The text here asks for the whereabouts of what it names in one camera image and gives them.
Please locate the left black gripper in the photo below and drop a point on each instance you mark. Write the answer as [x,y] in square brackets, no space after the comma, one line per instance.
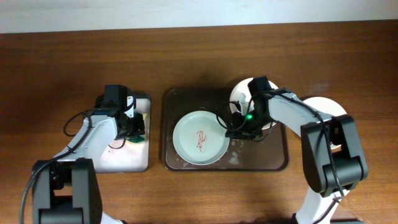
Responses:
[138,119]

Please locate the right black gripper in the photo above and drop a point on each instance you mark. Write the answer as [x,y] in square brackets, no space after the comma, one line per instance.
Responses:
[239,131]

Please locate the yellow green sponge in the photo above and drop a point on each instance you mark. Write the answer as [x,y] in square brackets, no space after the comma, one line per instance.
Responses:
[136,140]

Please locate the pink white plate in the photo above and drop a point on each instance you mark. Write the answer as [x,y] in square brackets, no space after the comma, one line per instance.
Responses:
[242,87]

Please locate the pale green plate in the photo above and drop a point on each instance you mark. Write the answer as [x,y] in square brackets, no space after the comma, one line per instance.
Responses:
[199,138]

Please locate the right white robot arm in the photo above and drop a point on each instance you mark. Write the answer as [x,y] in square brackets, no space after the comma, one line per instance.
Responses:
[332,154]

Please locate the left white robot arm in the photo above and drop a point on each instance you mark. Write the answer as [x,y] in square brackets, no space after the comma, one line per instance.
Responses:
[65,188]

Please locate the small white foam tray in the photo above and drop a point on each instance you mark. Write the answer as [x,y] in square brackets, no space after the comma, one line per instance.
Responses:
[130,157]

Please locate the dark brown serving tray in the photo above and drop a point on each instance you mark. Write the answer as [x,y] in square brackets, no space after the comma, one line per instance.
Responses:
[269,155]

